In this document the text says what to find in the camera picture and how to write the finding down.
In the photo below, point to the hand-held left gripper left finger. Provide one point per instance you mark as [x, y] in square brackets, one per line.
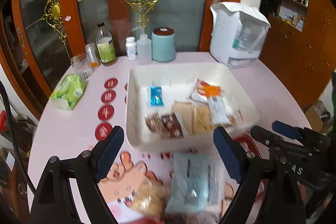
[109, 154]

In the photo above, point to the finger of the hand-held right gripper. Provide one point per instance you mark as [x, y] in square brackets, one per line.
[265, 136]
[284, 128]

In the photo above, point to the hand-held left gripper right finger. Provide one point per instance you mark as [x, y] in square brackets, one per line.
[228, 158]

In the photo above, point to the large light blue packet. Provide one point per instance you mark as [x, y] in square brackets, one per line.
[191, 182]

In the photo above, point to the yellow cracker packet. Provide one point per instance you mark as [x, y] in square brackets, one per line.
[200, 117]

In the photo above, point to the orange and white packet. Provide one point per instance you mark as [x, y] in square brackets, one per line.
[216, 108]

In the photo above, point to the clear nut bar packet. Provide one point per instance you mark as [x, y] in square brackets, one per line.
[153, 123]

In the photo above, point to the brown wafer packet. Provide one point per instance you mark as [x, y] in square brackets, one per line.
[183, 113]

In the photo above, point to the small dark red packet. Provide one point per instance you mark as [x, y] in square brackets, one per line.
[172, 125]

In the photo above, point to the red and white packet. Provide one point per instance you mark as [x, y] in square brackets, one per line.
[198, 90]

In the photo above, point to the blue foil snack packet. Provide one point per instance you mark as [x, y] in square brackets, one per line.
[156, 96]

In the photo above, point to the white plastic bin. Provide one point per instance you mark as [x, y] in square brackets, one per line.
[168, 74]

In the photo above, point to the cardboard box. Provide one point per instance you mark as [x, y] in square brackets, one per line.
[315, 116]

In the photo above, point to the wooden cabinet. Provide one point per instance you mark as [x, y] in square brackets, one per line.
[294, 69]

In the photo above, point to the puffed rice cake packet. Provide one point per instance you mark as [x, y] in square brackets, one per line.
[149, 199]

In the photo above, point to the green tissue pack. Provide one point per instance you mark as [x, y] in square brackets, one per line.
[68, 90]

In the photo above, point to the ribbed glass cup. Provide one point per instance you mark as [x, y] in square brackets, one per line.
[81, 66]

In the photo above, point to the clear spice jar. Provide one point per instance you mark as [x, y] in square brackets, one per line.
[92, 54]

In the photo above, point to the glass bottle green label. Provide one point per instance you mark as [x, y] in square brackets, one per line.
[105, 50]

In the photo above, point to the white pill bottle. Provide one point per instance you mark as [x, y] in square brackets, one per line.
[131, 49]

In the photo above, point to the white countertop dispenser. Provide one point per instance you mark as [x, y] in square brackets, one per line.
[223, 35]

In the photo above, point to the translucent squeeze bottle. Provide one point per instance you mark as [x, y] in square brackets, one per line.
[144, 50]

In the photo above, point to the teal ceramic canister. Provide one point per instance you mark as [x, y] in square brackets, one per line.
[162, 47]

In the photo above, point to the wooden glass door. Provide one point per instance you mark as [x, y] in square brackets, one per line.
[34, 29]
[178, 3]

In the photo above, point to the small gold door ornament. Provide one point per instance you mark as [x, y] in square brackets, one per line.
[55, 10]

